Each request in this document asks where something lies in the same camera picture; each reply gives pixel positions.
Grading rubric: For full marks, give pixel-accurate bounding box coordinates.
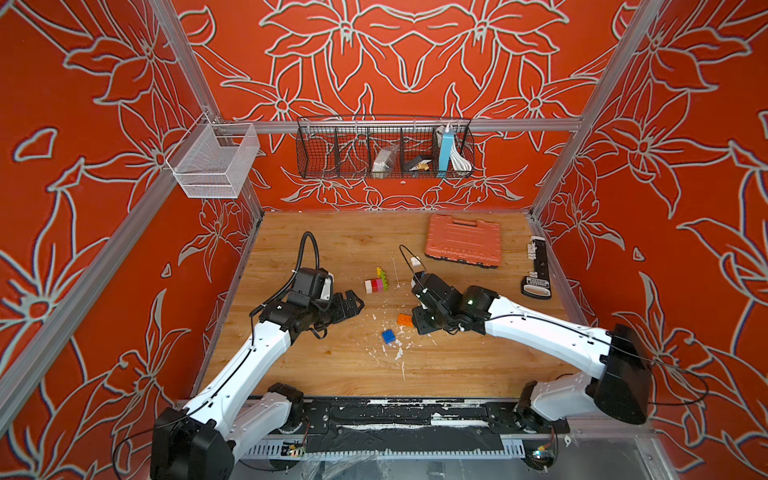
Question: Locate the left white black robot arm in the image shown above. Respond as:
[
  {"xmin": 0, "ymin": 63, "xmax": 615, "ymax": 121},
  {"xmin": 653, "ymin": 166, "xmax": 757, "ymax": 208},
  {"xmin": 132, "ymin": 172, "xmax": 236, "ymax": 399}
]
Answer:
[{"xmin": 147, "ymin": 261, "xmax": 364, "ymax": 479}]

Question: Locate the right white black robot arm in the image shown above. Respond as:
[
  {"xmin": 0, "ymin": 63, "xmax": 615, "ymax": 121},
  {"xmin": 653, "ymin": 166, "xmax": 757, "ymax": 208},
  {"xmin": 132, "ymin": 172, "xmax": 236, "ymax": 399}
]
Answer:
[{"xmin": 411, "ymin": 271, "xmax": 666, "ymax": 431}]

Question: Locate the white cable in basket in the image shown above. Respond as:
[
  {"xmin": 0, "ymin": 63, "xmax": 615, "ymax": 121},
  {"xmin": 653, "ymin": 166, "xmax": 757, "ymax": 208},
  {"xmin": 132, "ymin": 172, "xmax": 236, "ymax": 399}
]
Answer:
[{"xmin": 449, "ymin": 141, "xmax": 474, "ymax": 176}]

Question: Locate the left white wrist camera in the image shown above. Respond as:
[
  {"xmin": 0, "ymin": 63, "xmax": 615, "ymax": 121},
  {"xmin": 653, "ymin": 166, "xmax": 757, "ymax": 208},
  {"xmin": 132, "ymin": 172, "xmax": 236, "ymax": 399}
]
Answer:
[{"xmin": 316, "ymin": 269, "xmax": 334, "ymax": 302}]

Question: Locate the orange long lego brick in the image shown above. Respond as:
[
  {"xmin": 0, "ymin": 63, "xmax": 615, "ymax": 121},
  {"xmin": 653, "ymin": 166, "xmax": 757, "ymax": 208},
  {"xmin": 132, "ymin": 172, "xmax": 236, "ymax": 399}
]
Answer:
[{"xmin": 397, "ymin": 314, "xmax": 414, "ymax": 328}]

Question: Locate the light blue box in basket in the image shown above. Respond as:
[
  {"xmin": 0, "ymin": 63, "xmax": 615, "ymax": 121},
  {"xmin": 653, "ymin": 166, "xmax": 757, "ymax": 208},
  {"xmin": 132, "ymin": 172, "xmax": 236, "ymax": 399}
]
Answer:
[{"xmin": 437, "ymin": 130, "xmax": 454, "ymax": 178}]

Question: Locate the clear plastic wall bin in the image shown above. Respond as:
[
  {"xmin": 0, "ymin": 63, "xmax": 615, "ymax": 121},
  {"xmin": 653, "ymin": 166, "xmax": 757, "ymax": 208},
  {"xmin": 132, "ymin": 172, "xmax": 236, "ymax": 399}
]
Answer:
[{"xmin": 168, "ymin": 123, "xmax": 261, "ymax": 200}]

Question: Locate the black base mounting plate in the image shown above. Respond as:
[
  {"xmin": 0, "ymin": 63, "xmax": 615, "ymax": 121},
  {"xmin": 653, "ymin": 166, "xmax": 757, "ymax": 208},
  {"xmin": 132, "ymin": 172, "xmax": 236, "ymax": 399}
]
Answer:
[{"xmin": 246, "ymin": 397, "xmax": 570, "ymax": 461}]

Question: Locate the black handheld scraper tool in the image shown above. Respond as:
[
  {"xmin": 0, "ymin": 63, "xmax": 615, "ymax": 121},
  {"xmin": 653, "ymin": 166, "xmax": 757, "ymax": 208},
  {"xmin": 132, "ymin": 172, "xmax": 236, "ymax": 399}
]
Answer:
[{"xmin": 520, "ymin": 236, "xmax": 552, "ymax": 300}]

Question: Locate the black wire wall basket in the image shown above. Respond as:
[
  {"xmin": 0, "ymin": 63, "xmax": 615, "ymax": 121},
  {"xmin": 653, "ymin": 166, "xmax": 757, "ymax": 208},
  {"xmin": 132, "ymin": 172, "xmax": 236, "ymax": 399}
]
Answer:
[{"xmin": 296, "ymin": 114, "xmax": 477, "ymax": 180}]

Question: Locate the silver packet in basket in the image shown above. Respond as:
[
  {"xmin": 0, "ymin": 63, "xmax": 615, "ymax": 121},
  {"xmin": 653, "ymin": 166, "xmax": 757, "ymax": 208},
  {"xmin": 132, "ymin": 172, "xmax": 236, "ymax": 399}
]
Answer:
[{"xmin": 371, "ymin": 145, "xmax": 399, "ymax": 179}]

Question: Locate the orange plastic tool case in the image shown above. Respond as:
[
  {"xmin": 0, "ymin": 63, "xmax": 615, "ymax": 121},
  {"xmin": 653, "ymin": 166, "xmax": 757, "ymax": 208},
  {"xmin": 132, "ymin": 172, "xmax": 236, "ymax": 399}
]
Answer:
[{"xmin": 424, "ymin": 215, "xmax": 502, "ymax": 268}]

